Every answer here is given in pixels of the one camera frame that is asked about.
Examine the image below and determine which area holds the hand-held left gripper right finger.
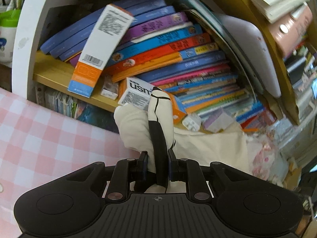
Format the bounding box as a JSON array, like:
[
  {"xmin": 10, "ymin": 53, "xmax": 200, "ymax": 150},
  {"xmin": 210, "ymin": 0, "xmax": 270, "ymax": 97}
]
[{"xmin": 168, "ymin": 149, "xmax": 251, "ymax": 201}]

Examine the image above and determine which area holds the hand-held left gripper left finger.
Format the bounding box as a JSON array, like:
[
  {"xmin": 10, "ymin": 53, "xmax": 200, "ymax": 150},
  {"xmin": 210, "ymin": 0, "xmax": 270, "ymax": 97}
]
[{"xmin": 66, "ymin": 151, "xmax": 149, "ymax": 203}]

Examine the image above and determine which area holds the beige t-shirt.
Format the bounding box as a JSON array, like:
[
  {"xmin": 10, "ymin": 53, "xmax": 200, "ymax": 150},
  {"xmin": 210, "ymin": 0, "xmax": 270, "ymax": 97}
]
[{"xmin": 113, "ymin": 86, "xmax": 251, "ymax": 194}]

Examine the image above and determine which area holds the white power adapter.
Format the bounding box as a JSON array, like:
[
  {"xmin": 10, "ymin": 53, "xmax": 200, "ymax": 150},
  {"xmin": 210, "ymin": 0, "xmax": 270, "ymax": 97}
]
[{"xmin": 182, "ymin": 113, "xmax": 203, "ymax": 131}]

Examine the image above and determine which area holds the white labelled card box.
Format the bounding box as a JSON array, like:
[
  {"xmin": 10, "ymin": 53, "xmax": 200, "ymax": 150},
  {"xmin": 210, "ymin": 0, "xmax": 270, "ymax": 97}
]
[{"xmin": 204, "ymin": 108, "xmax": 239, "ymax": 132}]

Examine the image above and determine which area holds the orange white toothpaste box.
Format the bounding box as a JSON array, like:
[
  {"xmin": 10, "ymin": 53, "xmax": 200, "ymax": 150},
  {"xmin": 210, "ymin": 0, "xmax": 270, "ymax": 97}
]
[{"xmin": 117, "ymin": 77, "xmax": 188, "ymax": 125}]

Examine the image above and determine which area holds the small white carton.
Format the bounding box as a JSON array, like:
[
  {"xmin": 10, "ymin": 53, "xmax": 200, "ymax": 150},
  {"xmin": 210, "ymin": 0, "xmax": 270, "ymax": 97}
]
[{"xmin": 100, "ymin": 75, "xmax": 120, "ymax": 100}]

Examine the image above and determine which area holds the white pink plush rabbit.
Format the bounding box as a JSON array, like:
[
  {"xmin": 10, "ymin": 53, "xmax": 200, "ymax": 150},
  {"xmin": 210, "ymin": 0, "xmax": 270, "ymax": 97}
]
[{"xmin": 247, "ymin": 128, "xmax": 284, "ymax": 180}]

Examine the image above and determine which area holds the row of colourful books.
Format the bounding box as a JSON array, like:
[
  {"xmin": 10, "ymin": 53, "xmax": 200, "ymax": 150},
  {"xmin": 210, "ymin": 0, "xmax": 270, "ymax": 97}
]
[{"xmin": 39, "ymin": 0, "xmax": 278, "ymax": 130}]

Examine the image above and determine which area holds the bundle of thin booklets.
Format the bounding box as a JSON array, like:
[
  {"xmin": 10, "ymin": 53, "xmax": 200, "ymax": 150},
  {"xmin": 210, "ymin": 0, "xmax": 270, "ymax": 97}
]
[{"xmin": 44, "ymin": 89, "xmax": 80, "ymax": 119}]

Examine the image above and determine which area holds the tall white orange box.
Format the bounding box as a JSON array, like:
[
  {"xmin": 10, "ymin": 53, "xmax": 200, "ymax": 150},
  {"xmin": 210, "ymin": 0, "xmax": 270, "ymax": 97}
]
[{"xmin": 68, "ymin": 3, "xmax": 136, "ymax": 98}]

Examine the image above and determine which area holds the white tablet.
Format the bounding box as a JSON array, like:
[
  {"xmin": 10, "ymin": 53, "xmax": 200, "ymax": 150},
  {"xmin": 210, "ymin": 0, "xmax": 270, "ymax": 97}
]
[{"xmin": 217, "ymin": 12, "xmax": 283, "ymax": 99}]

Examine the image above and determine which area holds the white wooden bookshelf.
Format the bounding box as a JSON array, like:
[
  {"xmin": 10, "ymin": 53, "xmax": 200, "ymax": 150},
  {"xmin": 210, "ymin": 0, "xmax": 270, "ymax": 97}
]
[{"xmin": 11, "ymin": 0, "xmax": 317, "ymax": 192}]

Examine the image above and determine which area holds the white green plastic tub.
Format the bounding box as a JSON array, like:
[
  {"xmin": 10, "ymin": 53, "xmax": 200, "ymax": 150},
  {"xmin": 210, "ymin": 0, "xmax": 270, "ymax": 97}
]
[{"xmin": 0, "ymin": 9, "xmax": 22, "ymax": 64}]

